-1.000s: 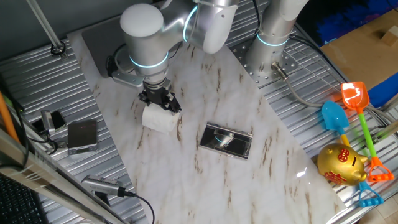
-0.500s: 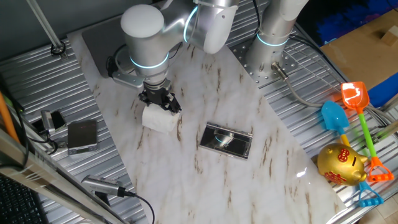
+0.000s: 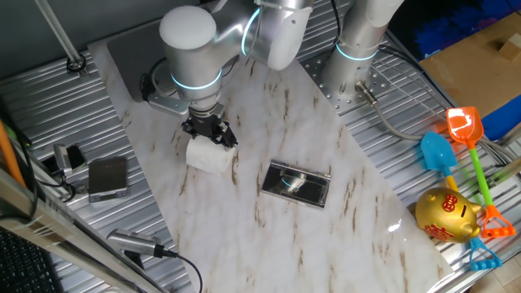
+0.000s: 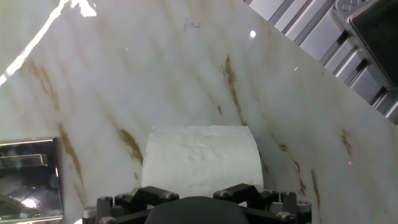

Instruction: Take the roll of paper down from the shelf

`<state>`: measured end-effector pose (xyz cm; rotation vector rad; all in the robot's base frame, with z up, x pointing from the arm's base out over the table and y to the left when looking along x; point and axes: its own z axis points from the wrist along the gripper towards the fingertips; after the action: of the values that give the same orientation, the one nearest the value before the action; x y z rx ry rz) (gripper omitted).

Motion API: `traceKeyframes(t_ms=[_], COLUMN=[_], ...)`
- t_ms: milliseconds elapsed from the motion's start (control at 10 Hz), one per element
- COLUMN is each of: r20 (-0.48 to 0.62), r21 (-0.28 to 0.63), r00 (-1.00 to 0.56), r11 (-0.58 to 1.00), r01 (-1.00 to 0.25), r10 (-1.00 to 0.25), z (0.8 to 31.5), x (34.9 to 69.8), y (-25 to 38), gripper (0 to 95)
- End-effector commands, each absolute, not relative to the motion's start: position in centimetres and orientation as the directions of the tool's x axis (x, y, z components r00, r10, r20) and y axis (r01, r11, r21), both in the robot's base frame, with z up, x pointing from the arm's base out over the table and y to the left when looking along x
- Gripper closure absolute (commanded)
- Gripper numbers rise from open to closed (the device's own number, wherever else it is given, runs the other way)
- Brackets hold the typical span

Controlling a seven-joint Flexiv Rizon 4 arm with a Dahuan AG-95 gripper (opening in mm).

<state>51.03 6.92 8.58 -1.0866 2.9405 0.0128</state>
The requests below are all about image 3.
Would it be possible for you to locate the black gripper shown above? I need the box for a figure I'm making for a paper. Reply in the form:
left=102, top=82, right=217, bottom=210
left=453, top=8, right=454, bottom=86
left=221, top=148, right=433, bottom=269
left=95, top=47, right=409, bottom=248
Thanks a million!
left=181, top=104, right=239, bottom=148

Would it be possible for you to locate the white toilet paper roll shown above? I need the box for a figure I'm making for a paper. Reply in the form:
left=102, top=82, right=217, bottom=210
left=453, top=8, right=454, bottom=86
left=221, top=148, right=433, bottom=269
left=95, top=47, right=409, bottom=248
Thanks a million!
left=185, top=134, right=237, bottom=176

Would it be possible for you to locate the shiny metal paper shelf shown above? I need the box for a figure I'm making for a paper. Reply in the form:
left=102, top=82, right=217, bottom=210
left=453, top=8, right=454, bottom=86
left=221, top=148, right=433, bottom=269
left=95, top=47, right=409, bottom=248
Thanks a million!
left=260, top=159, right=332, bottom=210

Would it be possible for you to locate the silver digital scale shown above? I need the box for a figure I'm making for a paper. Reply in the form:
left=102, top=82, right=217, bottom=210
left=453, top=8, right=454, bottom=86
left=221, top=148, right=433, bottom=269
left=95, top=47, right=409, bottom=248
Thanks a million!
left=87, top=155, right=129, bottom=203

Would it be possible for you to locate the marble pattern board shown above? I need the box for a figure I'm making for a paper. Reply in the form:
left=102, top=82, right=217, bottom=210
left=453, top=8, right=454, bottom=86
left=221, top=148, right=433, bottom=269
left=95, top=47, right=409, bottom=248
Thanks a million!
left=87, top=0, right=455, bottom=293

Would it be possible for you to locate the metal stand pole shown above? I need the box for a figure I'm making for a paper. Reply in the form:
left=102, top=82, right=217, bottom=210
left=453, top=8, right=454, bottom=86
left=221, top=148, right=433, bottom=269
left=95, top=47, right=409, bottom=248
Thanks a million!
left=33, top=0, right=89, bottom=78

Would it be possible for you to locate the orange pole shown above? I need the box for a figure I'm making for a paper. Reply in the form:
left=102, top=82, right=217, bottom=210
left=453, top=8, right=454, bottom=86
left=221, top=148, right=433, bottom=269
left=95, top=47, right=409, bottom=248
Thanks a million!
left=0, top=120, right=28, bottom=188

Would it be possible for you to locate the blue toy shovel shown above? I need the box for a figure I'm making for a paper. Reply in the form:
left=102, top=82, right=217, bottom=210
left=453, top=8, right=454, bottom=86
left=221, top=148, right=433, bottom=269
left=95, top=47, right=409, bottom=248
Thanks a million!
left=419, top=131, right=504, bottom=272

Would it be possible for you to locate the black keyboard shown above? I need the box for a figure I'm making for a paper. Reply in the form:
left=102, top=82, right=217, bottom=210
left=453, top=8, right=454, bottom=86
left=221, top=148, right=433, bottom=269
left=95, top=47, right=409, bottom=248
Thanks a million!
left=0, top=228, right=62, bottom=293

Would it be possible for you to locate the gold piggy bank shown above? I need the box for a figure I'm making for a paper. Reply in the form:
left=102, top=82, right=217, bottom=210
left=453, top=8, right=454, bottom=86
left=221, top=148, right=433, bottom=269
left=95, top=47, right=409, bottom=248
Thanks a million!
left=414, top=186, right=484, bottom=244

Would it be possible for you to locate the orange toy shovel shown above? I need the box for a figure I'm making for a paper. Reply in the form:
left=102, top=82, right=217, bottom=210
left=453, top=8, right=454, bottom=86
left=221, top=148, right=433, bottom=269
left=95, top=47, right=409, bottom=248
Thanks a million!
left=445, top=106, right=517, bottom=239

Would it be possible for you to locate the blue fuzzy fabric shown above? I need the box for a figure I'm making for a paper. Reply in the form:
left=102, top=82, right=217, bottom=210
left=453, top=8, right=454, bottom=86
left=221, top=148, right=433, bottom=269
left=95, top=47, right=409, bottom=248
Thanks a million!
left=414, top=0, right=521, bottom=60

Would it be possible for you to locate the brown cardboard box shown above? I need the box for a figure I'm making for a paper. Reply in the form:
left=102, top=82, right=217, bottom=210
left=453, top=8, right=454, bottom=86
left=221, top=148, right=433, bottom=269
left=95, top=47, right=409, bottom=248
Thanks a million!
left=418, top=11, right=521, bottom=119

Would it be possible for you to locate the blue plastic sheet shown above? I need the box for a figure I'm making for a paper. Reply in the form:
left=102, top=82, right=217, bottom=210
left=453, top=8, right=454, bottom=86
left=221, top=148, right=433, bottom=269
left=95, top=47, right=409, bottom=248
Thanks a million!
left=482, top=104, right=521, bottom=142

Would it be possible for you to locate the small wooden block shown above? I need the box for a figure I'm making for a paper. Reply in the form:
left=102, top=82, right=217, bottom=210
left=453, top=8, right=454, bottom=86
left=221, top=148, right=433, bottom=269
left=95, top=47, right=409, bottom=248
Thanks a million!
left=498, top=33, right=521, bottom=62

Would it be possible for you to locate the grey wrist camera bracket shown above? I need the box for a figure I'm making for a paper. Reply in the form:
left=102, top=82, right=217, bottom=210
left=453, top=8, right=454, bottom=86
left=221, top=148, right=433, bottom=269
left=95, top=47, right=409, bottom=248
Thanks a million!
left=146, top=91, right=192, bottom=117

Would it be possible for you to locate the black camera cable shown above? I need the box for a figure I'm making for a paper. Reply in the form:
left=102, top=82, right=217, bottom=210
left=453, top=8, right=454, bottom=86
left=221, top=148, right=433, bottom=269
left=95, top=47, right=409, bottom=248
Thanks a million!
left=161, top=247, right=204, bottom=293

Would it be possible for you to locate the silver ribbed camera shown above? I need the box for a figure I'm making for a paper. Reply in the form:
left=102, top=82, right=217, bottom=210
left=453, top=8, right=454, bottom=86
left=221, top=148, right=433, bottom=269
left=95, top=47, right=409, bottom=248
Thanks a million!
left=106, top=228, right=166, bottom=258

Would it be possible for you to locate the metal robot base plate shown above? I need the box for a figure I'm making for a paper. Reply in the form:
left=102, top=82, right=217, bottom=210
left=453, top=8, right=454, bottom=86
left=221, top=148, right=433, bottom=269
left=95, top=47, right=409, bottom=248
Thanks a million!
left=300, top=48, right=392, bottom=117

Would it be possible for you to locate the grey cable with metal connector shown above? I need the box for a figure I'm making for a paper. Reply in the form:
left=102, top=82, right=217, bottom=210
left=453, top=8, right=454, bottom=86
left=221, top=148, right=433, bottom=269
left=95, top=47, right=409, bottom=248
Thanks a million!
left=354, top=80, right=427, bottom=142

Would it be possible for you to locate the black base cable bundle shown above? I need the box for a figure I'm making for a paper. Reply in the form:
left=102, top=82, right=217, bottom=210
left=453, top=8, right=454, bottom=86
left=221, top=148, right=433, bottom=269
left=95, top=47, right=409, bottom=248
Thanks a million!
left=331, top=0, right=345, bottom=48

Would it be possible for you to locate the aluminium frame beam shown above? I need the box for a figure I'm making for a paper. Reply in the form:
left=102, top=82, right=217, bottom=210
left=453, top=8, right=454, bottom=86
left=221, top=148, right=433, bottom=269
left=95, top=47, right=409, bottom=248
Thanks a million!
left=0, top=168, right=164, bottom=293

